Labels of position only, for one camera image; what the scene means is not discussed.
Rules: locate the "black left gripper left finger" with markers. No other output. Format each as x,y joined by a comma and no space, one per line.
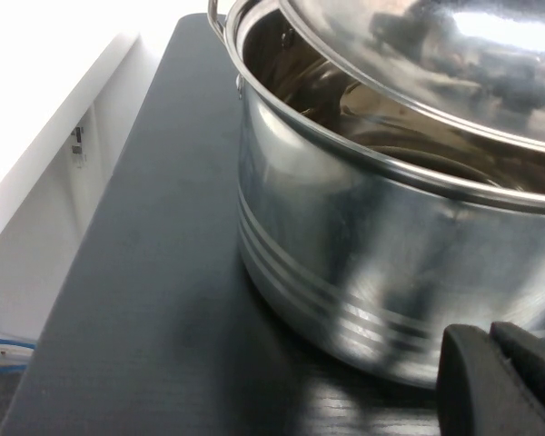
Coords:
472,395

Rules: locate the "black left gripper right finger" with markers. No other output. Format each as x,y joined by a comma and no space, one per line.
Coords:
538,368

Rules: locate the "steel lid black knob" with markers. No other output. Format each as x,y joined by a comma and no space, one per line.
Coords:
436,59

